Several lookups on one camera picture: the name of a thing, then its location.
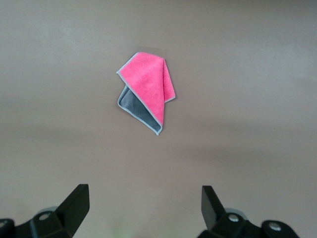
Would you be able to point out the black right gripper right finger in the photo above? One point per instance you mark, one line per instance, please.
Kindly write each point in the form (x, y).
(223, 223)

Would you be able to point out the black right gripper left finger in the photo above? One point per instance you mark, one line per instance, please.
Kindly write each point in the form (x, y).
(62, 220)

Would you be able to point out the pink and grey towel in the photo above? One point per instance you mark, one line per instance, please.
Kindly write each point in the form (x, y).
(148, 79)

